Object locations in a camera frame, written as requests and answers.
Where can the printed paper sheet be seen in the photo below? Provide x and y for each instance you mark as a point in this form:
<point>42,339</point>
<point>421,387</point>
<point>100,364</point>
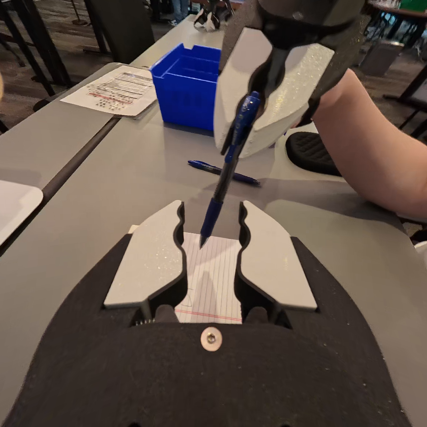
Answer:
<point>113,90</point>

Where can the grey metal box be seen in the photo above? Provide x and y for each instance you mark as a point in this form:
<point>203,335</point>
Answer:
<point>383,60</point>

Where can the instruction sheet on stand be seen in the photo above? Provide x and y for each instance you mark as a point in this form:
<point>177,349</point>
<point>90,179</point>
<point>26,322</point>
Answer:
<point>13,206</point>

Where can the green plastic bin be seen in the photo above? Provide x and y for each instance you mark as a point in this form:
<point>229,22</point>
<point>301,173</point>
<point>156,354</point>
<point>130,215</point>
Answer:
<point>413,4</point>

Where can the blue plastic bin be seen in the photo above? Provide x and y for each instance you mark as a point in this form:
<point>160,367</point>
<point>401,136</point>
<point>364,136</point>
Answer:
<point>186,100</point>

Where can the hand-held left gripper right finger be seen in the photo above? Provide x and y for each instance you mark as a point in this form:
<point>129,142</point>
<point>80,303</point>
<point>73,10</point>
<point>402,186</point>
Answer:
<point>273,263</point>

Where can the white lined notepad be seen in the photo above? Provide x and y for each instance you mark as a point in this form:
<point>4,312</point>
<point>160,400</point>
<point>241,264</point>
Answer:
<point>213,273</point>

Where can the spare hand-held gripper pair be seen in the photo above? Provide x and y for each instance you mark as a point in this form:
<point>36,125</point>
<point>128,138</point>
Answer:
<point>208,21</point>

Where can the black framed board stand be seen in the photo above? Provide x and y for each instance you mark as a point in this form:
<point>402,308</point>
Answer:
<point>49,40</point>

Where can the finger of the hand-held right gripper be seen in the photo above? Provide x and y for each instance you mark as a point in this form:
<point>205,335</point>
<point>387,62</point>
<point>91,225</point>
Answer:
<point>293,90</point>
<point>233,73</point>

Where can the blue retractable pen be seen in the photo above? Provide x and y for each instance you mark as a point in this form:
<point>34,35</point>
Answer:
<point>213,213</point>
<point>206,166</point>

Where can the person's right forearm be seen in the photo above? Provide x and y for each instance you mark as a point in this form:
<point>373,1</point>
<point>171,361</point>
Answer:
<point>373,146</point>

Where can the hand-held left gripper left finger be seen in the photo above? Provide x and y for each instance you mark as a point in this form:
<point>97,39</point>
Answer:
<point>146,260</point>

